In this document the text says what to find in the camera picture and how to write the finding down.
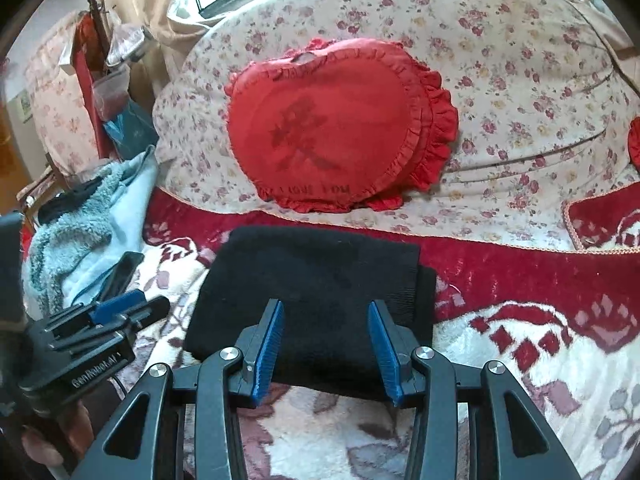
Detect black knit pants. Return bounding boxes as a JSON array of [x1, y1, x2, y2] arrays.
[[183, 226, 436, 401]]

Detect left hand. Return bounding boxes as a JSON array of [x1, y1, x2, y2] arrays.
[[21, 401, 94, 468]]

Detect black smartphone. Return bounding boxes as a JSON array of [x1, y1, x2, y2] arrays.
[[93, 252, 144, 302]]

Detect light blue fleece jacket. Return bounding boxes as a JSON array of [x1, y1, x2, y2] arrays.
[[22, 146, 158, 318]]

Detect red and white blanket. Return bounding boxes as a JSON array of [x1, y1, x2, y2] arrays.
[[122, 184, 639, 479]]

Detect teal plastic bag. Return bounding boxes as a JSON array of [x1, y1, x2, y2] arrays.
[[103, 100, 160, 160]]

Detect red hanging cloth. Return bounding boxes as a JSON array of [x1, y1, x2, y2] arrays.
[[72, 13, 114, 159]]

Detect red heart-shaped pillow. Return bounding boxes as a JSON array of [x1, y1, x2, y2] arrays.
[[226, 38, 459, 214]]

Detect beige curtain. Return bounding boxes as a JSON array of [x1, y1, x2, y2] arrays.
[[103, 0, 217, 110]]

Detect red pillow at right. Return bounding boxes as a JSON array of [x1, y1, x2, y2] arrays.
[[627, 117, 640, 170]]

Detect floral quilt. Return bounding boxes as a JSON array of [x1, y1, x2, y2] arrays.
[[154, 0, 639, 248]]

